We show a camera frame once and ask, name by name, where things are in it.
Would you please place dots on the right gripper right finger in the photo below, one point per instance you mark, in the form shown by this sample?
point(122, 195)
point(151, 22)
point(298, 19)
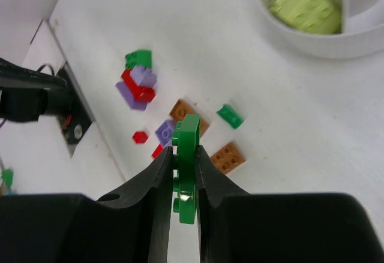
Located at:
point(237, 226)

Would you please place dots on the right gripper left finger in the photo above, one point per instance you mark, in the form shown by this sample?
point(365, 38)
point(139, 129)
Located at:
point(128, 224)

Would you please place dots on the purple small square lego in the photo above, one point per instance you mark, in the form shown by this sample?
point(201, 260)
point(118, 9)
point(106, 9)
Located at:
point(165, 131)

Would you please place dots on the small dark green lego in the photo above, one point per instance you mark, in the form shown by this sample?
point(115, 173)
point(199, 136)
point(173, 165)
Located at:
point(229, 115)

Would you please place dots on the purple lego plate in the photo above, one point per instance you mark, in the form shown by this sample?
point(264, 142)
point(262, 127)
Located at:
point(128, 97)

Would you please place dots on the red arch lego brick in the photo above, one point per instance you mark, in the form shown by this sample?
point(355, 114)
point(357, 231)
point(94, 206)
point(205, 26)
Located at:
point(142, 94)

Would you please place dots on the purple lego brick top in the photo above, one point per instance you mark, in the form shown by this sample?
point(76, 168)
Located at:
point(143, 76)

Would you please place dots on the green square lego brick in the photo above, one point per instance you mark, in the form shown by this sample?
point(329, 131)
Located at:
point(140, 57)

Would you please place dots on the lime lego brick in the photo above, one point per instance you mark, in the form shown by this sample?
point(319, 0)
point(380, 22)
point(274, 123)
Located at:
point(282, 1)
point(312, 16)

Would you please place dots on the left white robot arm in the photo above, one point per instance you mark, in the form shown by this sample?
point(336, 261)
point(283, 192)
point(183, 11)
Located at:
point(27, 94)

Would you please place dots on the brown lego plate right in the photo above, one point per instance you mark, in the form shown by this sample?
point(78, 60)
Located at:
point(228, 158)

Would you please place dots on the brown lego plate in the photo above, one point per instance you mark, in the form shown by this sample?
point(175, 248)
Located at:
point(228, 158)
point(183, 112)

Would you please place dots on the red cone lego upper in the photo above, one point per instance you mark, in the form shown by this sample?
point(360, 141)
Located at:
point(157, 151)

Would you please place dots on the small red cube lego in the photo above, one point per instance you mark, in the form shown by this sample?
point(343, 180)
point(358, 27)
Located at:
point(140, 137)

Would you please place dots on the brown lego plate left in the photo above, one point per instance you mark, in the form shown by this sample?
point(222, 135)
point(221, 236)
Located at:
point(183, 112)

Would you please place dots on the white round divided container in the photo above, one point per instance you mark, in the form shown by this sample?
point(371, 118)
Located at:
point(360, 33)

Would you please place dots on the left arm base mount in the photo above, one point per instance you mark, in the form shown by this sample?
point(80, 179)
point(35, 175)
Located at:
point(73, 127)

